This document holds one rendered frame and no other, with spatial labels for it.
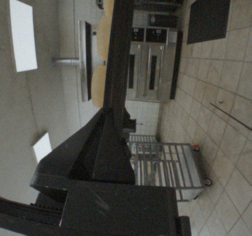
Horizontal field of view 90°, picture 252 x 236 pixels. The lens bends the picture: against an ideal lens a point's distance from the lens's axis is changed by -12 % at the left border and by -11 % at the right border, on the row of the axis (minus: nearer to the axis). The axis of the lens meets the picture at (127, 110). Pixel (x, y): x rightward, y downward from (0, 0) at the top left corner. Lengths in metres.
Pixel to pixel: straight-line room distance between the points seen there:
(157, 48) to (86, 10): 2.24
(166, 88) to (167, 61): 0.56
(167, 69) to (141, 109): 1.68
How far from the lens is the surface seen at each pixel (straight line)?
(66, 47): 4.42
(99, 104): 0.16
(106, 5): 0.19
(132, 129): 0.54
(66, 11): 4.55
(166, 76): 3.14
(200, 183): 1.90
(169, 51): 3.12
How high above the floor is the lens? 1.00
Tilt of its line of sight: 1 degrees up
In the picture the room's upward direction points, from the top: 87 degrees counter-clockwise
